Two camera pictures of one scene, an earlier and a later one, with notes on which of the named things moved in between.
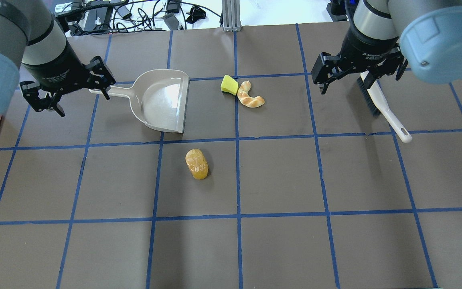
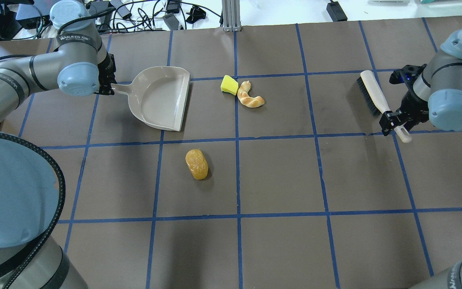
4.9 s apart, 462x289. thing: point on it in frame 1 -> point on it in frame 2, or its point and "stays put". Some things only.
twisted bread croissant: (246, 98) stays put
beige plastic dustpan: (159, 97) stays put
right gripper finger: (324, 68) -> (390, 120)
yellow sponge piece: (229, 85) stays put
